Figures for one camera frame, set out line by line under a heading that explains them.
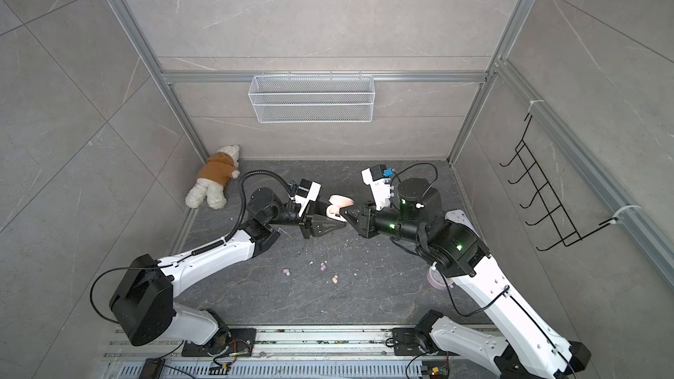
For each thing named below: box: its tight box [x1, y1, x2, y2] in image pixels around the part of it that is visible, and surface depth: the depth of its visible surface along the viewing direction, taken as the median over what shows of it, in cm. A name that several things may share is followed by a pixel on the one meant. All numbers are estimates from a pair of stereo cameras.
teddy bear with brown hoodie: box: [184, 143, 240, 210], surface depth 107 cm
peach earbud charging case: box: [325, 193, 355, 222], surface depth 61 cm
